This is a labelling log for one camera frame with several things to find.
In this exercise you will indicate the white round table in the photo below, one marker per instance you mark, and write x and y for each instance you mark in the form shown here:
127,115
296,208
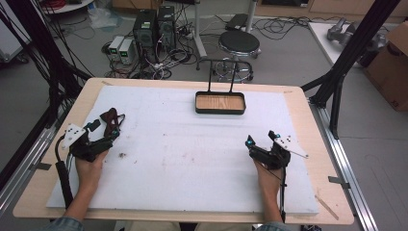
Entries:
67,5

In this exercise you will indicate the black flat device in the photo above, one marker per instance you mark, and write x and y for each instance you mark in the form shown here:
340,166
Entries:
236,21

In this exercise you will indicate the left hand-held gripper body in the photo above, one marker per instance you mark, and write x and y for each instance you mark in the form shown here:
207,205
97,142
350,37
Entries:
84,147

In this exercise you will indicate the white power supply unit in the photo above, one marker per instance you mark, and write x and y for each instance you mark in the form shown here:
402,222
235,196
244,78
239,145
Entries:
126,51
115,46

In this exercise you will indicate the person's left hand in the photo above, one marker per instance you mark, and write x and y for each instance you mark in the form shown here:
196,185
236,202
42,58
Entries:
88,174

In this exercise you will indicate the white board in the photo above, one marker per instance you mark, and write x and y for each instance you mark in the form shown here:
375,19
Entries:
324,41

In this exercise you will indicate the black round stool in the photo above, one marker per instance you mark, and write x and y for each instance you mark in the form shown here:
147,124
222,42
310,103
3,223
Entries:
239,43

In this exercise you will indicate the grey tape strip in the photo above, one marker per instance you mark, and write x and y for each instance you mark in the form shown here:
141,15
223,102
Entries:
41,166
338,182

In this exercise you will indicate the clear plastic bag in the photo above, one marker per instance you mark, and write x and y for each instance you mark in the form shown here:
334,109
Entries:
104,17

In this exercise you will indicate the black metal frame stand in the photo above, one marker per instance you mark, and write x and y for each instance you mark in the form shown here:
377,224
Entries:
352,54
41,48

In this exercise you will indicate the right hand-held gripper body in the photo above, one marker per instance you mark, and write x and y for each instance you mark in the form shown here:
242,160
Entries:
272,157

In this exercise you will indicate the black tray stand wooden base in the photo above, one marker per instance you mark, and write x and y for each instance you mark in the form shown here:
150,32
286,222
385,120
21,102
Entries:
220,103

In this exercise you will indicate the black computer tower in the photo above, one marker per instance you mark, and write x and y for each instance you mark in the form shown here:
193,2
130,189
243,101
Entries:
145,32
166,25

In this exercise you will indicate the white foam mat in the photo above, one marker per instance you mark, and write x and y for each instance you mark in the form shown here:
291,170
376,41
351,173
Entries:
192,160

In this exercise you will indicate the thin wooden stick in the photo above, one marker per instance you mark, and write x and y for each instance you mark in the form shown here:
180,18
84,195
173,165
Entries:
327,208

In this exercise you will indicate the aluminium rail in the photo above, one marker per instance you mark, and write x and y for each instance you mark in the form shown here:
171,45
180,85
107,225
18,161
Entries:
349,166
25,163

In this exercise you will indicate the white desk leg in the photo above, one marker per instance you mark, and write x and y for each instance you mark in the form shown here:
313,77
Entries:
199,29
250,14

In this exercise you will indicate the brown cardboard box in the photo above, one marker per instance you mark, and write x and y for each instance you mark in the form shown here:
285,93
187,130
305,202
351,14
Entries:
389,70

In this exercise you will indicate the person's blue denim sleeve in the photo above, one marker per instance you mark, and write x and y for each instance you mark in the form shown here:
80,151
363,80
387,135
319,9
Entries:
64,224
272,226

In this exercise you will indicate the dark brown cloth band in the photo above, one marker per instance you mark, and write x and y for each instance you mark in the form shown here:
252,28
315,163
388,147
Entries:
111,117

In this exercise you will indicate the person's right hand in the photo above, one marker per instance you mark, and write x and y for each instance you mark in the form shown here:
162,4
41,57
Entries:
271,181

